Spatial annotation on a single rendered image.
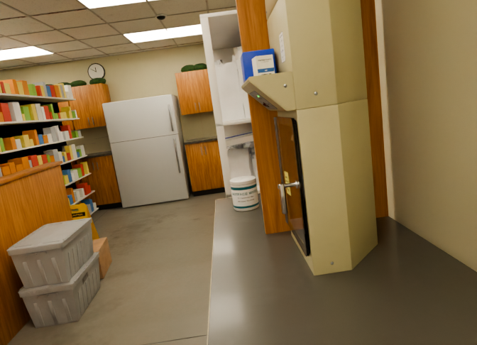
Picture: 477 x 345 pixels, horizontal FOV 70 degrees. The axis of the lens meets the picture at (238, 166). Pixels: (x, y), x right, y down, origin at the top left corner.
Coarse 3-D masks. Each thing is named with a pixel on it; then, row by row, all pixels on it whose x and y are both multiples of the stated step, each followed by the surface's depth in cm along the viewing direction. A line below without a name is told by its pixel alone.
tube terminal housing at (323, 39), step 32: (288, 0) 85; (320, 0) 86; (352, 0) 96; (288, 32) 87; (320, 32) 87; (352, 32) 96; (288, 64) 92; (320, 64) 88; (352, 64) 96; (320, 96) 90; (352, 96) 96; (320, 128) 91; (352, 128) 97; (320, 160) 92; (352, 160) 97; (320, 192) 94; (352, 192) 97; (320, 224) 95; (352, 224) 98; (320, 256) 97; (352, 256) 98
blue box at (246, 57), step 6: (246, 54) 105; (252, 54) 105; (258, 54) 105; (264, 54) 105; (270, 54) 105; (246, 60) 105; (246, 66) 106; (252, 66) 106; (246, 72) 106; (252, 72) 106; (276, 72) 107; (246, 78) 106
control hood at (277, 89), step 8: (280, 72) 88; (288, 72) 88; (248, 80) 89; (256, 80) 88; (264, 80) 88; (272, 80) 88; (280, 80) 88; (288, 80) 88; (248, 88) 103; (256, 88) 90; (264, 88) 88; (272, 88) 89; (280, 88) 89; (288, 88) 89; (264, 96) 94; (272, 96) 89; (280, 96) 89; (288, 96) 89; (280, 104) 89; (288, 104) 89
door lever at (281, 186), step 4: (280, 184) 98; (284, 184) 98; (288, 184) 98; (292, 184) 98; (296, 184) 97; (280, 188) 98; (284, 188) 98; (296, 188) 98; (280, 192) 98; (284, 192) 98; (280, 196) 98; (284, 196) 98; (280, 200) 99; (284, 200) 98; (284, 204) 98; (284, 208) 99; (284, 212) 99
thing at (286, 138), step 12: (276, 120) 118; (288, 120) 96; (288, 132) 99; (288, 144) 101; (288, 156) 104; (288, 168) 108; (300, 180) 94; (300, 192) 94; (288, 204) 118; (300, 204) 96; (288, 216) 122; (300, 216) 98; (300, 228) 101; (300, 240) 104
